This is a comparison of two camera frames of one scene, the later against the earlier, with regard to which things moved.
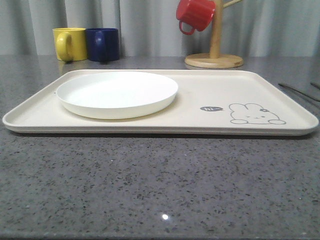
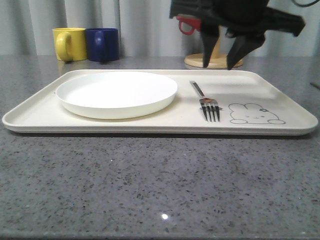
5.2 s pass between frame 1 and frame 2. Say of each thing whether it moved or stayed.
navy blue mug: stayed
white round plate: stayed
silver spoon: stayed
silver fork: moved
